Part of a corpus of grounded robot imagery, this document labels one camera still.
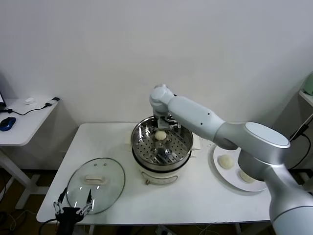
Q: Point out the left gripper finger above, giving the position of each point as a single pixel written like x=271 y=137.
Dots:
x=89 y=202
x=58 y=202

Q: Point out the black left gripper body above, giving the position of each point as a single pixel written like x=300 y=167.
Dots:
x=69 y=214

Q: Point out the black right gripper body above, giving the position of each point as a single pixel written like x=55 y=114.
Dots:
x=174 y=122

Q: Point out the white steamed baozi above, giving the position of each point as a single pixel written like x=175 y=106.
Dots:
x=246 y=176
x=225 y=161
x=160 y=135

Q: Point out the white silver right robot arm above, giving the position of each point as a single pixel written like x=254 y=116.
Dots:
x=256 y=147

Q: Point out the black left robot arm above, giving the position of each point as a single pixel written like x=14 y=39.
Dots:
x=65 y=228

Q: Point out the stainless steel steamer basket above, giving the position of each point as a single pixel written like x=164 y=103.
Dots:
x=181 y=151

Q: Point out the cream electric cooker base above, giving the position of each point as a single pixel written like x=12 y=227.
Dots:
x=159 y=176

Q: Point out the white round plate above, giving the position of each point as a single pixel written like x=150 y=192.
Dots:
x=227 y=176

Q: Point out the white side desk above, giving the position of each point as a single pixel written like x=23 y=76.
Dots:
x=19 y=137

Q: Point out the blue computer mouse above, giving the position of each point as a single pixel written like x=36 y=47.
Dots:
x=7 y=123

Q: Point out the small white desk object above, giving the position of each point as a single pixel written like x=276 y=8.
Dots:
x=29 y=101

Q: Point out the black laptop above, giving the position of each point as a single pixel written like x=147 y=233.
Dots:
x=2 y=99

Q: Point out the white shelf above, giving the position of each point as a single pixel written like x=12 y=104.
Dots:
x=306 y=98

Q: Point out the pale green object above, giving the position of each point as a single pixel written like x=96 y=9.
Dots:
x=309 y=84

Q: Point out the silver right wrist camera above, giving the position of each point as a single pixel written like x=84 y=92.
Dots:
x=163 y=123

